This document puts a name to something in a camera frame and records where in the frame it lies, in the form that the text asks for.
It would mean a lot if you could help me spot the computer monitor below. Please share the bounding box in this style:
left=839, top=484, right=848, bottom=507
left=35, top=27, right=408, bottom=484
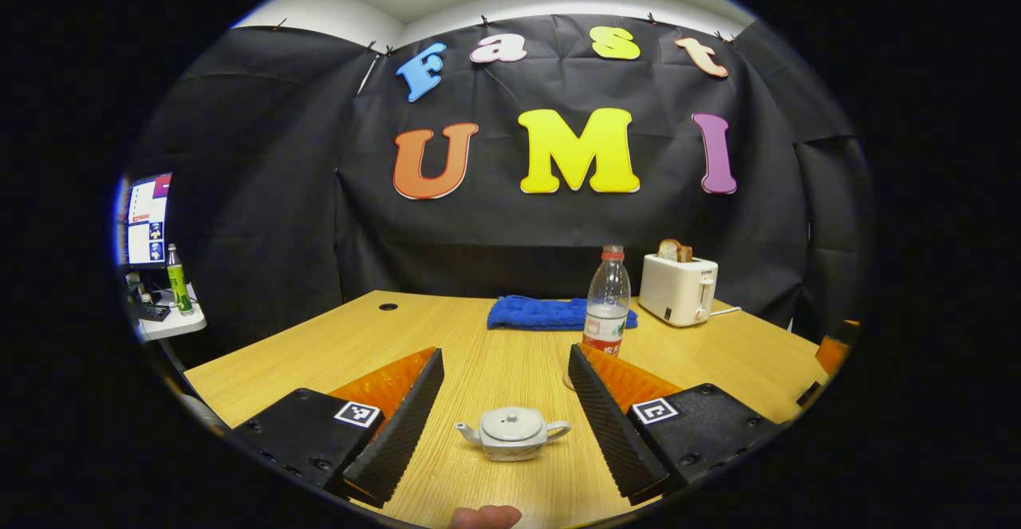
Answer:
left=118, top=172, right=173, bottom=268

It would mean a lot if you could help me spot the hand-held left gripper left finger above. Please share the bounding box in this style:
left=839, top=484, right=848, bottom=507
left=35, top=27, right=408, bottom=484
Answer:
left=230, top=346, right=446, bottom=510

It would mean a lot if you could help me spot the green drink bottle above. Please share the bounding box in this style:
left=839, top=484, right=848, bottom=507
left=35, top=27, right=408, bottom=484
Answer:
left=165, top=243, right=194, bottom=316

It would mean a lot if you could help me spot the white toaster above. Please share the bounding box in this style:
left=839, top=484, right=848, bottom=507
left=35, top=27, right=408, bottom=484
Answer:
left=638, top=254, right=719, bottom=328

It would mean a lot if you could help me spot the white side table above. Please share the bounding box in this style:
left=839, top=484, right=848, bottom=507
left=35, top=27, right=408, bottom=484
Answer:
left=132, top=290, right=207, bottom=342

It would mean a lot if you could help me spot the blue towel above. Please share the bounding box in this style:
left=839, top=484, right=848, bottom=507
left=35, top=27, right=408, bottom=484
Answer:
left=487, top=295, right=639, bottom=331

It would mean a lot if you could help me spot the white ceramic teacup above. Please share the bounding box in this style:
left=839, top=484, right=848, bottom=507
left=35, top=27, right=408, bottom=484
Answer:
left=455, top=406, right=573, bottom=463

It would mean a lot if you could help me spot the black backdrop cloth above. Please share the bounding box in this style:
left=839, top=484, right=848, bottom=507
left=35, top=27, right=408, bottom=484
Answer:
left=124, top=14, right=877, bottom=370

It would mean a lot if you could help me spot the clear water bottle red cap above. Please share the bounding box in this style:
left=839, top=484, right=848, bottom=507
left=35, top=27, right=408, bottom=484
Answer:
left=582, top=245, right=632, bottom=357

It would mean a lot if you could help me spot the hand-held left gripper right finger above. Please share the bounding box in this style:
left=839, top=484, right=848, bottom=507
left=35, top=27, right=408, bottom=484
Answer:
left=568, top=343, right=786, bottom=507

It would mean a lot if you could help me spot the white teacup lid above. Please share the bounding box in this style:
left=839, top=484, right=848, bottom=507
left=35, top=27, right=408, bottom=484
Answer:
left=479, top=406, right=547, bottom=442

